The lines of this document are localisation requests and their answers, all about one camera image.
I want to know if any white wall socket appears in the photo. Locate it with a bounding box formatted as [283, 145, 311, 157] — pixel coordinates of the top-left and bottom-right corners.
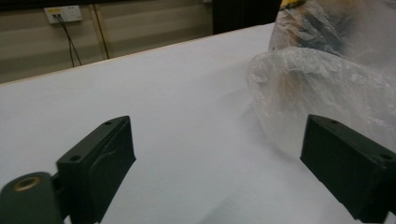
[43, 5, 83, 24]

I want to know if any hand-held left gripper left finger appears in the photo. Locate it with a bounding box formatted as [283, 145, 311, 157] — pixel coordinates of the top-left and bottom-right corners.
[55, 115, 137, 224]

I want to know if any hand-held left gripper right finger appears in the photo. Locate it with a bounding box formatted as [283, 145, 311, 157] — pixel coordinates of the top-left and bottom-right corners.
[300, 114, 396, 224]

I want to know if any black curtain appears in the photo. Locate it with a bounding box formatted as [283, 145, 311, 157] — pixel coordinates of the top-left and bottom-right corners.
[212, 0, 283, 35]

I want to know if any yellow snack packet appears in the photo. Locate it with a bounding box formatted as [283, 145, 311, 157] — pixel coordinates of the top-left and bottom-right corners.
[279, 0, 308, 11]

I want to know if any clear plastic bag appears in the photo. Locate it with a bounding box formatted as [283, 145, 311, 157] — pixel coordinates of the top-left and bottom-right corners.
[247, 0, 396, 158]

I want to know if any white table cover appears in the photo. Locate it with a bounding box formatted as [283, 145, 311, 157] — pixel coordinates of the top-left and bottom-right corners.
[0, 22, 396, 224]

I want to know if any black wall cable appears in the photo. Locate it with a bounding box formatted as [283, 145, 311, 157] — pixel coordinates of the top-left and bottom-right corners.
[55, 13, 83, 67]
[66, 34, 76, 68]

